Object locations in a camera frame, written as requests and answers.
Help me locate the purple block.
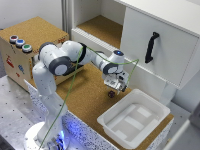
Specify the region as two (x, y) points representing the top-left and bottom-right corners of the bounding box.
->
(107, 90), (116, 99)

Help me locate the white plastic box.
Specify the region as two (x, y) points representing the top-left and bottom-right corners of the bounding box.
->
(96, 88), (172, 150)

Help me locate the white cabinet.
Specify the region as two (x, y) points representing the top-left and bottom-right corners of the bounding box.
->
(70, 0), (200, 108)

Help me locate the white sliding door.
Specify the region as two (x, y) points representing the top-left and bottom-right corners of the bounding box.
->
(119, 6), (200, 90)

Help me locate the red button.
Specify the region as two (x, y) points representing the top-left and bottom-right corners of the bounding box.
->
(8, 34), (19, 45)

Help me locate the black door handle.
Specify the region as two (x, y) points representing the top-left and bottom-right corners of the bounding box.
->
(144, 31), (161, 65)

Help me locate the blue button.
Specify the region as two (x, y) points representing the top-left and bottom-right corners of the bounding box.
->
(15, 38), (26, 49)

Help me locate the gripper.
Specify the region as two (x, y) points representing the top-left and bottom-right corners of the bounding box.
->
(102, 70), (130, 91)

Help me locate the green button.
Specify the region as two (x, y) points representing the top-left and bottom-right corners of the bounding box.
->
(21, 43), (34, 54)

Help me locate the green cable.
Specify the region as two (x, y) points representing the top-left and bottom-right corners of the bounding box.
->
(37, 45), (140, 150)

